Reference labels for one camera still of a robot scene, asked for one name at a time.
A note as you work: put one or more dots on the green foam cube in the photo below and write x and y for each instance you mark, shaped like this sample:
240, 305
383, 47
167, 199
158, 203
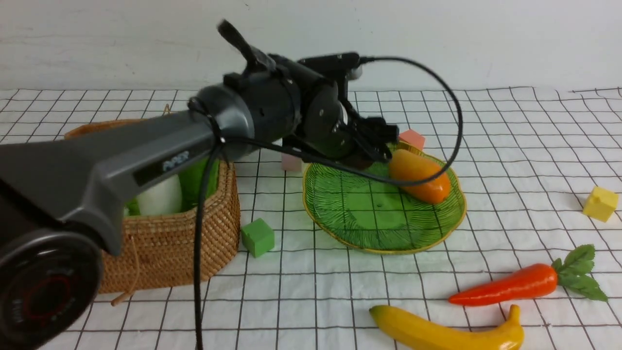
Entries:
258, 237

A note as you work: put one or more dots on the yellow plastic banana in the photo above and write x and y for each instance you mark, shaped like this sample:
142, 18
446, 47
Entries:
420, 334

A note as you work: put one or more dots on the white grid tablecloth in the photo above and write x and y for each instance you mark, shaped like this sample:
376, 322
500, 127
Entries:
528, 160

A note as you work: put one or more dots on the white plastic radish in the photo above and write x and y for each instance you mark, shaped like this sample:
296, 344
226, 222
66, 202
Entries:
162, 199

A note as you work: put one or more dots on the orange yellow mango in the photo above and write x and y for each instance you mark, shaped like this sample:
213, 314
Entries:
408, 166

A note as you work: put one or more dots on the yellow foam cube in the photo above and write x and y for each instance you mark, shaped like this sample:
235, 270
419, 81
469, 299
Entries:
600, 204

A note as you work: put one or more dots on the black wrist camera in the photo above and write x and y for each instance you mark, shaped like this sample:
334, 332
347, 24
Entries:
346, 66

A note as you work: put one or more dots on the orange plastic carrot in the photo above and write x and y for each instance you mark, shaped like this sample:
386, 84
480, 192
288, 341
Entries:
539, 280

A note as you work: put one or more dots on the red foam cube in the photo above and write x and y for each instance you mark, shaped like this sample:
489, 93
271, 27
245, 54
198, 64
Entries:
411, 140

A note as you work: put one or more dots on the pink foam cube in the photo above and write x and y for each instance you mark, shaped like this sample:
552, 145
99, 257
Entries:
290, 163

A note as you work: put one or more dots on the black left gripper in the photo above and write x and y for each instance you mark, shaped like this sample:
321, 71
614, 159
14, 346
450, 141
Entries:
331, 128

